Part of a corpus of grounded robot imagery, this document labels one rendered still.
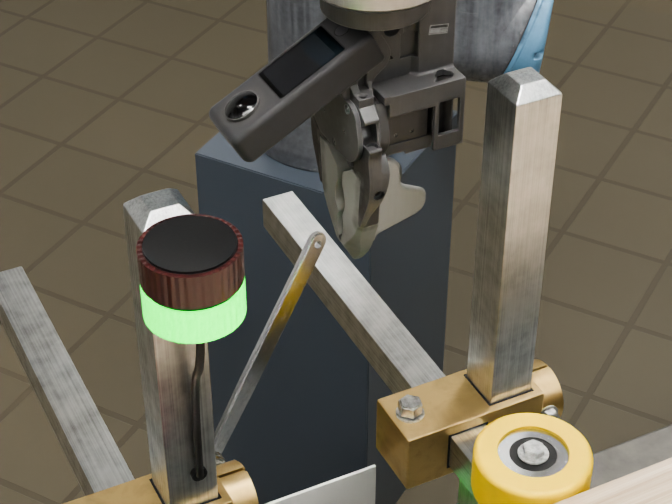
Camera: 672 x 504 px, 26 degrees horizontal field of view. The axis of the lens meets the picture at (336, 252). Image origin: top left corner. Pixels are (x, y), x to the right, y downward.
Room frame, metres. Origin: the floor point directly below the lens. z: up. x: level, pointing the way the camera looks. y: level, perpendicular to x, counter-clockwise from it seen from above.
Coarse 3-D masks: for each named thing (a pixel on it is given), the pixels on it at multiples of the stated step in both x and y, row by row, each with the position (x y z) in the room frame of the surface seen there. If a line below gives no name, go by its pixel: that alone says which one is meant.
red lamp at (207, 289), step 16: (240, 240) 0.66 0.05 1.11; (240, 256) 0.65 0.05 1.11; (144, 272) 0.64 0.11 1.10; (160, 272) 0.63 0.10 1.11; (208, 272) 0.63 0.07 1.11; (224, 272) 0.63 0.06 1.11; (240, 272) 0.64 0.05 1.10; (144, 288) 0.64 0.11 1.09; (160, 288) 0.63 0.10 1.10; (176, 288) 0.62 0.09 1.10; (192, 288) 0.62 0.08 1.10; (208, 288) 0.63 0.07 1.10; (224, 288) 0.63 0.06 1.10; (176, 304) 0.62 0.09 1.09; (192, 304) 0.62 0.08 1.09; (208, 304) 0.63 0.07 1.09
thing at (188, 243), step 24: (192, 216) 0.68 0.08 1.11; (144, 240) 0.66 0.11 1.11; (168, 240) 0.66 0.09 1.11; (192, 240) 0.66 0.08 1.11; (216, 240) 0.66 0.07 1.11; (168, 264) 0.63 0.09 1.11; (192, 264) 0.63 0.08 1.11; (216, 264) 0.63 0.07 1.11; (192, 384) 0.67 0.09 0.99; (192, 408) 0.67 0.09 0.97
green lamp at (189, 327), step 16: (240, 288) 0.65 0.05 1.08; (144, 304) 0.64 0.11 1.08; (224, 304) 0.63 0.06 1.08; (240, 304) 0.64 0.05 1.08; (144, 320) 0.64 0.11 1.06; (160, 320) 0.63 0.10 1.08; (176, 320) 0.62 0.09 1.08; (192, 320) 0.62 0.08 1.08; (208, 320) 0.63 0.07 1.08; (224, 320) 0.63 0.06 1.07; (240, 320) 0.64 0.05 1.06; (160, 336) 0.63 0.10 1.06; (176, 336) 0.62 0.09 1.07; (192, 336) 0.62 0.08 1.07; (208, 336) 0.63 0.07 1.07
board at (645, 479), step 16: (656, 464) 0.69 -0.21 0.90; (624, 480) 0.68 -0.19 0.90; (640, 480) 0.68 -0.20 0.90; (656, 480) 0.68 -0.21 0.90; (576, 496) 0.66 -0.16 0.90; (592, 496) 0.66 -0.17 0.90; (608, 496) 0.66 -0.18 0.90; (624, 496) 0.66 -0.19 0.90; (640, 496) 0.66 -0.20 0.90; (656, 496) 0.66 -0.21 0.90
